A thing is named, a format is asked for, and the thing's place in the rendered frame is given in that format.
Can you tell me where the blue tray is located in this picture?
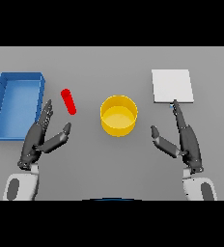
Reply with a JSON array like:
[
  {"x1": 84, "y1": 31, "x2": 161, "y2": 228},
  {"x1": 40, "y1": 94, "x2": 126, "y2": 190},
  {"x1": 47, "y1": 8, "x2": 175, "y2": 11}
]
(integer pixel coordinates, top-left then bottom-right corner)
[{"x1": 0, "y1": 71, "x2": 46, "y2": 142}]

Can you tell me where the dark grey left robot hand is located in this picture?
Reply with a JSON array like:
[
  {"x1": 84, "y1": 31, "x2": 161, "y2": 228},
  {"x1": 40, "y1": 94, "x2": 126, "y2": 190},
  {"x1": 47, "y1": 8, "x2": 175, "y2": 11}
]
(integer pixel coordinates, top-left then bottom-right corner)
[{"x1": 16, "y1": 98, "x2": 72, "y2": 172}]

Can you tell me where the pale square scale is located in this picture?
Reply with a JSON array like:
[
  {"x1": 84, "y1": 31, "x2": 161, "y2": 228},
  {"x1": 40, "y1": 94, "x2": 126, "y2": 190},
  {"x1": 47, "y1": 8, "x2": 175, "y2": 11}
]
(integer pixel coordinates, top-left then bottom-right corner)
[{"x1": 151, "y1": 69, "x2": 195, "y2": 104}]

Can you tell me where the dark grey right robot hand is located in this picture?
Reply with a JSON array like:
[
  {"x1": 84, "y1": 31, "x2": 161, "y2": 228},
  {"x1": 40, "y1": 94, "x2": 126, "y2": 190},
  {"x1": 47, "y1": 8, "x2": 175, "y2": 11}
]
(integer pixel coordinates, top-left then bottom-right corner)
[{"x1": 150, "y1": 98, "x2": 205, "y2": 175}]

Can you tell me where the yellow bowl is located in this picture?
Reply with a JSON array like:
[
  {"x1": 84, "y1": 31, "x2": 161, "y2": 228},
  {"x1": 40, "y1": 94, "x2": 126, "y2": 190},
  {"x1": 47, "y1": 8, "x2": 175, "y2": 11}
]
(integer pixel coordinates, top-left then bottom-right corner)
[{"x1": 99, "y1": 95, "x2": 139, "y2": 138}]

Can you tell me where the red beaker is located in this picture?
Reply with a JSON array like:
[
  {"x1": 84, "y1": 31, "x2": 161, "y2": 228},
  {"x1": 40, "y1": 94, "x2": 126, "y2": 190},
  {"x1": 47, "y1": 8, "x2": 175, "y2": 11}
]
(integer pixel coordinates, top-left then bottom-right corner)
[{"x1": 60, "y1": 88, "x2": 77, "y2": 116}]

